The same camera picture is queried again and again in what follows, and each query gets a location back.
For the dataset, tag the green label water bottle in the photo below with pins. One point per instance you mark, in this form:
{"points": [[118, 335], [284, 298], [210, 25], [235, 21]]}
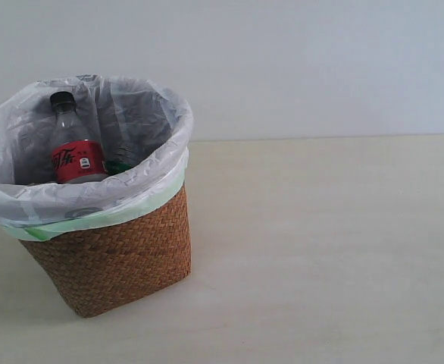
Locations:
{"points": [[122, 159]]}

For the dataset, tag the red label cola bottle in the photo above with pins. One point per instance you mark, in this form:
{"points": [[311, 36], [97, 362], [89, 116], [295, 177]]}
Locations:
{"points": [[76, 154]]}

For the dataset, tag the woven wicker waste basket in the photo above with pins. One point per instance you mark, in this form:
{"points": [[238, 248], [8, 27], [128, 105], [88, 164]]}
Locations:
{"points": [[101, 269]]}

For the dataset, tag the translucent white bin liner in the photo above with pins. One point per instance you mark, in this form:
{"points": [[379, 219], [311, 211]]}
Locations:
{"points": [[155, 121]]}

